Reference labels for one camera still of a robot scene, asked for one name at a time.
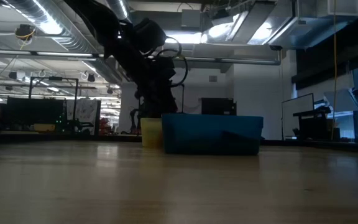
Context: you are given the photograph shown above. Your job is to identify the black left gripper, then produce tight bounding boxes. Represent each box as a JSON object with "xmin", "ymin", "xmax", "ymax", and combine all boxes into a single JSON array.
[{"xmin": 134, "ymin": 54, "xmax": 180, "ymax": 119}]

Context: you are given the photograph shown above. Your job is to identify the translucent yellow plastic bin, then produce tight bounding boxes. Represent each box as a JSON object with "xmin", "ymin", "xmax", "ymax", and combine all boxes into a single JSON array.
[{"xmin": 140, "ymin": 117, "xmax": 165, "ymax": 149}]

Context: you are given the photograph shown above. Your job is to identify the black monitor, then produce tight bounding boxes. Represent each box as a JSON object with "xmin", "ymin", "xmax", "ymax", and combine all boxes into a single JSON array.
[{"xmin": 200, "ymin": 97, "xmax": 237, "ymax": 116}]

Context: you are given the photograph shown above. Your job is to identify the blue plastic bin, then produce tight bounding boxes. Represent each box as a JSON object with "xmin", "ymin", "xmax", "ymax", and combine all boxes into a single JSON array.
[{"xmin": 162, "ymin": 113, "xmax": 265, "ymax": 156}]

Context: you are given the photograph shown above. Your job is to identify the ceiling light panel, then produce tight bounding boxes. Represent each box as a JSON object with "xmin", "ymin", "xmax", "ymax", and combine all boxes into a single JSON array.
[{"xmin": 163, "ymin": 30, "xmax": 206, "ymax": 45}]

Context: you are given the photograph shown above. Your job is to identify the white drawn-on board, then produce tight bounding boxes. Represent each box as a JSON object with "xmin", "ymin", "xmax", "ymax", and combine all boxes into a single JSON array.
[{"xmin": 66, "ymin": 98, "xmax": 102, "ymax": 135}]

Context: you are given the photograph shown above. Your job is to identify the grey ceiling pipe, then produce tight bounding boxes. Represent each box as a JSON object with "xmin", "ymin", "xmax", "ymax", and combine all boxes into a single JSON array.
[{"xmin": 181, "ymin": 46, "xmax": 282, "ymax": 66}]

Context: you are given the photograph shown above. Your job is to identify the grey ceiling box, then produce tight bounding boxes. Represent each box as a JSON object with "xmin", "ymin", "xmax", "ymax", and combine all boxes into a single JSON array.
[{"xmin": 180, "ymin": 8, "xmax": 202, "ymax": 29}]

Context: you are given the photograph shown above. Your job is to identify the yellow box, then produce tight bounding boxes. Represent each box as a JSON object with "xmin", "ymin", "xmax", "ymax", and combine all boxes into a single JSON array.
[{"xmin": 33, "ymin": 123, "xmax": 56, "ymax": 132}]

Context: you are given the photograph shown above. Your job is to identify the black monitor bank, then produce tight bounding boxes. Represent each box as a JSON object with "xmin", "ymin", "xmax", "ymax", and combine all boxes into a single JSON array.
[{"xmin": 4, "ymin": 96, "xmax": 68, "ymax": 131}]

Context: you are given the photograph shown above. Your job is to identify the whiteboard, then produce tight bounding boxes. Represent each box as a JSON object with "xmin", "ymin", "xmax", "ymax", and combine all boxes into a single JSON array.
[{"xmin": 280, "ymin": 92, "xmax": 316, "ymax": 140}]

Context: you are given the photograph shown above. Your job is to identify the black cart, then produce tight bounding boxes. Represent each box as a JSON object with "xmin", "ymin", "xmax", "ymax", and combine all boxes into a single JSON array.
[{"xmin": 292, "ymin": 105, "xmax": 341, "ymax": 141}]

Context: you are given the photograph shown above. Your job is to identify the black station frame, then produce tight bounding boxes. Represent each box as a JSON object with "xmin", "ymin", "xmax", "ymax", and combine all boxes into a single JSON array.
[
  {"xmin": 28, "ymin": 76, "xmax": 80, "ymax": 134},
  {"xmin": 174, "ymin": 82, "xmax": 185, "ymax": 114}
]

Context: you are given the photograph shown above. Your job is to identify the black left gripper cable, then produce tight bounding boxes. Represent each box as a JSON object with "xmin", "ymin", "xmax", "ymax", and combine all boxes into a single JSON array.
[{"xmin": 147, "ymin": 35, "xmax": 189, "ymax": 88}]

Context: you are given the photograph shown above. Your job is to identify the silver ventilation duct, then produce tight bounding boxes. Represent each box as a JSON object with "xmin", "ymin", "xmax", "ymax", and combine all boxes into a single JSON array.
[
  {"xmin": 0, "ymin": 0, "xmax": 130, "ymax": 85},
  {"xmin": 202, "ymin": 0, "xmax": 358, "ymax": 50}
]

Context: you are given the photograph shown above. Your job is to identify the hanging black yellow cable reel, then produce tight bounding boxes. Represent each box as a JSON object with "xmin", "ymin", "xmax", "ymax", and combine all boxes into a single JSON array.
[{"xmin": 14, "ymin": 24, "xmax": 37, "ymax": 43}]

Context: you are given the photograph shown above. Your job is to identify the yellow hanging cable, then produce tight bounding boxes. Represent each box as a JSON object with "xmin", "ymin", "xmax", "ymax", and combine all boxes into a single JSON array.
[{"xmin": 331, "ymin": 0, "xmax": 338, "ymax": 141}]

